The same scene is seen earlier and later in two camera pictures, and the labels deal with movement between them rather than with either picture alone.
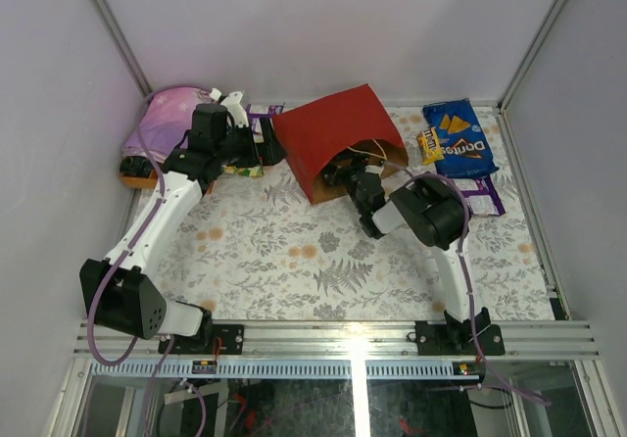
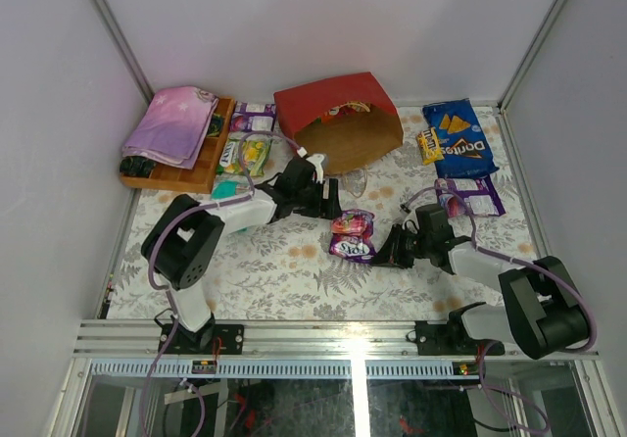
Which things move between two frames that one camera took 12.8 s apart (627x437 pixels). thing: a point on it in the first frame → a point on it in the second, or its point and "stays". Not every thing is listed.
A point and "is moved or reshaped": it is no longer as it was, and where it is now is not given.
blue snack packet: x=461 y=139 stays
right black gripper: x=333 y=175 → x=390 y=253
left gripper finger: x=273 y=151 → x=330 y=208
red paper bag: x=313 y=135 is moved or reshaped
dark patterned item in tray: x=135 y=166 stays
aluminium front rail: x=349 y=341 stays
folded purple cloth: x=166 y=122 stays
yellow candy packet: x=429 y=146 stays
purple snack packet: x=481 y=195 stays
